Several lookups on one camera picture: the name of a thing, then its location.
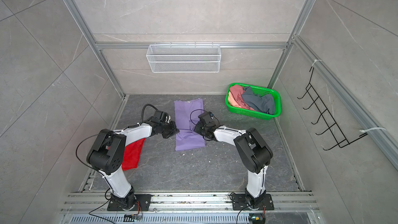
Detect aluminium mounting rail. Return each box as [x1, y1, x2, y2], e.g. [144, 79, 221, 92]
[58, 191, 320, 213]

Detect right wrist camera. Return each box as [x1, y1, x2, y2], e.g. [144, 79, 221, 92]
[198, 111, 215, 126]

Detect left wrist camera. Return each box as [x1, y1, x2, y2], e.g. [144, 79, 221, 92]
[153, 110, 170, 123]

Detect purple t shirt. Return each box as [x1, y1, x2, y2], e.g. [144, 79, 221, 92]
[174, 99, 206, 151]

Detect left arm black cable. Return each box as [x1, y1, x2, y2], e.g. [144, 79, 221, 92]
[140, 103, 159, 123]

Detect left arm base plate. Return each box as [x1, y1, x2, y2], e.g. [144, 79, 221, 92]
[107, 195, 152, 211]

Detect dark grey t shirt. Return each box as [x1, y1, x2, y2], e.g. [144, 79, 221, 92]
[241, 87, 276, 115]

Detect white wire mesh shelf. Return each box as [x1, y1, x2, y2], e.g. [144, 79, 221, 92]
[146, 44, 222, 73]

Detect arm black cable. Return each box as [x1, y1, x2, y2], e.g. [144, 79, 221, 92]
[140, 103, 159, 123]
[189, 109, 206, 127]

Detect red folded t shirt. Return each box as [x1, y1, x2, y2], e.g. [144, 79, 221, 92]
[122, 139, 146, 171]

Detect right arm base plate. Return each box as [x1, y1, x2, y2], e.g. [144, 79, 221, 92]
[229, 193, 275, 211]

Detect pink t shirt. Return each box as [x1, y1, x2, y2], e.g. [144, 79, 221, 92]
[227, 85, 254, 111]

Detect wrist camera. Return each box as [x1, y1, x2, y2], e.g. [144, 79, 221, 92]
[153, 110, 170, 123]
[198, 111, 215, 126]

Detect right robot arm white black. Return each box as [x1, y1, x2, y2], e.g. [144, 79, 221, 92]
[194, 120, 273, 210]

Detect green plastic basket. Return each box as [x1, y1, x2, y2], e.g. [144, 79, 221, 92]
[225, 83, 282, 120]

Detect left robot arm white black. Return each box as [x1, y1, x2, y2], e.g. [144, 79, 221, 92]
[87, 120, 179, 210]

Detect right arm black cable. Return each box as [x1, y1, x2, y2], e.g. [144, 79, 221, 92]
[189, 109, 206, 127]

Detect black wire hook rack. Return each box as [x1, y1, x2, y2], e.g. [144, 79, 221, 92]
[297, 67, 368, 151]

